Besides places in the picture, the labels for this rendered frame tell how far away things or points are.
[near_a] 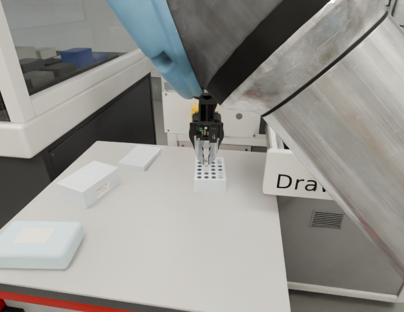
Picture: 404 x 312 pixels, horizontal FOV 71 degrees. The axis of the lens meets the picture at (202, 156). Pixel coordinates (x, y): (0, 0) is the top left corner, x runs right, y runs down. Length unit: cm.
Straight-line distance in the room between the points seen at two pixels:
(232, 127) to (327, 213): 50
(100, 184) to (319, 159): 65
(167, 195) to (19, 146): 45
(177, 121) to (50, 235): 54
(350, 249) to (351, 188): 116
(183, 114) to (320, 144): 83
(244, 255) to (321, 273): 84
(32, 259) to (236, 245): 39
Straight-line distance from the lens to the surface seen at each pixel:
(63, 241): 63
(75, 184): 77
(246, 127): 96
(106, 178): 78
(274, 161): 63
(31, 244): 65
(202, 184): 75
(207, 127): 69
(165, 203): 73
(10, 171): 116
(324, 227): 123
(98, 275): 61
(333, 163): 17
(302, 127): 16
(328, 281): 147
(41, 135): 99
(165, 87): 95
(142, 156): 91
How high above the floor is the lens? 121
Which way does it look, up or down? 29 degrees down
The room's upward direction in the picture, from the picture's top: straight up
